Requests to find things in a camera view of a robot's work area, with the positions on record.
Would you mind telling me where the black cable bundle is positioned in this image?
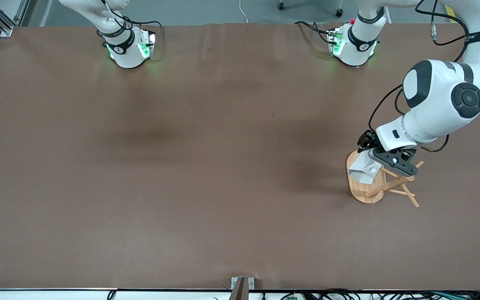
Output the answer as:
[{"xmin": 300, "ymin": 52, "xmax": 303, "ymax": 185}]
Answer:
[{"xmin": 261, "ymin": 289, "xmax": 480, "ymax": 300}]

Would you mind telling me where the brown table cover sheet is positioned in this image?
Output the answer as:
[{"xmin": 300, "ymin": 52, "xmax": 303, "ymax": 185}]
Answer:
[{"xmin": 0, "ymin": 23, "xmax": 480, "ymax": 290}]

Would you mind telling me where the wooden cup rack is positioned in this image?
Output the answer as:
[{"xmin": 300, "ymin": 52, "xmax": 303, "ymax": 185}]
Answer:
[{"xmin": 345, "ymin": 149, "xmax": 425, "ymax": 208}]

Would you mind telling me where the white faceted cup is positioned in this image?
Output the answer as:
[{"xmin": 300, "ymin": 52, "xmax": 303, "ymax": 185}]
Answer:
[{"xmin": 348, "ymin": 150, "xmax": 384, "ymax": 185}]

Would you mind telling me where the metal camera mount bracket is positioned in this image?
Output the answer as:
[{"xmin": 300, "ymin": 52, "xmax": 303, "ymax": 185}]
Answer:
[{"xmin": 231, "ymin": 277, "xmax": 255, "ymax": 300}]

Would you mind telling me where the black left base cable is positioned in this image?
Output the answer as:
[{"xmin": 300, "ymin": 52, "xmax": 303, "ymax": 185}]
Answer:
[{"xmin": 294, "ymin": 20, "xmax": 332, "ymax": 45}]

